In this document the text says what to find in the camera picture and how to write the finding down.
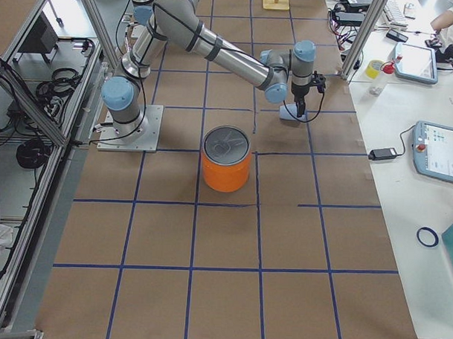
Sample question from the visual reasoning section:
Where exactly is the black power adapter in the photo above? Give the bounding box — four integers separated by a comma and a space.
367, 147, 397, 161

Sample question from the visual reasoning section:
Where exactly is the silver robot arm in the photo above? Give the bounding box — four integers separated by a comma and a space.
101, 0, 315, 144

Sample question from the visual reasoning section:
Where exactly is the red capped squeeze bottle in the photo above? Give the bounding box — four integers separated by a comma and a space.
380, 55, 402, 75

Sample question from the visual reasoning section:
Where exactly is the far teach pendant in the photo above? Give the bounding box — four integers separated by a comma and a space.
393, 42, 438, 85

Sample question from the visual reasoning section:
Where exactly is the light blue plastic cup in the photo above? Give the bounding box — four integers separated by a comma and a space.
279, 104, 308, 123

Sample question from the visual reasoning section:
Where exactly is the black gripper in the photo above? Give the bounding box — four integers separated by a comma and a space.
291, 83, 310, 117

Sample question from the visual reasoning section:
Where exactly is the black smartphone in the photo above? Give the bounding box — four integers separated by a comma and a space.
385, 30, 408, 42

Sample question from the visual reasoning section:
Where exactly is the wooden cup rack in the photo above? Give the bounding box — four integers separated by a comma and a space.
262, 0, 289, 11

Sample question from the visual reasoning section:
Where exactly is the orange can with silver lid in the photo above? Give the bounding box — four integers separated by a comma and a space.
201, 126, 251, 193

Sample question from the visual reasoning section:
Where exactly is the teach pendant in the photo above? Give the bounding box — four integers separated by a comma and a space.
412, 120, 453, 183
393, 42, 438, 85

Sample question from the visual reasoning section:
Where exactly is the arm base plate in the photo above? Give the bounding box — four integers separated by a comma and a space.
97, 104, 164, 153

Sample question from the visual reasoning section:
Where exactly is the blue tape ring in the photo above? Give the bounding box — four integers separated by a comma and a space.
416, 227, 440, 248

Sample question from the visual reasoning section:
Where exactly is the near teach pendant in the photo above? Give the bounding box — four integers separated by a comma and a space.
412, 120, 453, 183

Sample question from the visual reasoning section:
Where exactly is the yellow tape roll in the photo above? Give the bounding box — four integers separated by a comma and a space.
364, 59, 384, 80

